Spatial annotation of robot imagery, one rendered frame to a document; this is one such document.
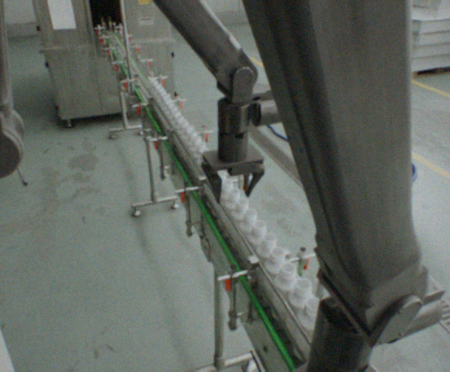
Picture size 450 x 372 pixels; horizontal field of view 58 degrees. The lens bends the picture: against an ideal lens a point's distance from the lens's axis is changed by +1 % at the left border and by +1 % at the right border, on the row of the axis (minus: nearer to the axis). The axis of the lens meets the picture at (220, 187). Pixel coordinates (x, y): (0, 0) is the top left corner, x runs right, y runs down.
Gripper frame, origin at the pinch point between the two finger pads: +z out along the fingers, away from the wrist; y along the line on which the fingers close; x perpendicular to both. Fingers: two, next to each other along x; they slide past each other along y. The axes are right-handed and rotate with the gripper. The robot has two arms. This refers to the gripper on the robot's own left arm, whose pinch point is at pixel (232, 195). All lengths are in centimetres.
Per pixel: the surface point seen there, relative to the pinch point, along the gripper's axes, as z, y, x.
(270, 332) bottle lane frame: 40.4, -9.2, 4.1
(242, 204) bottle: 25.8, -15.7, -30.6
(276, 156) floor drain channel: 143, -147, -250
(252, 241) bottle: 28.0, -12.5, -16.0
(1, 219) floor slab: 141, 99, -227
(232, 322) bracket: 48.5, -3.8, -8.0
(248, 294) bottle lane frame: 41.2, -9.1, -9.9
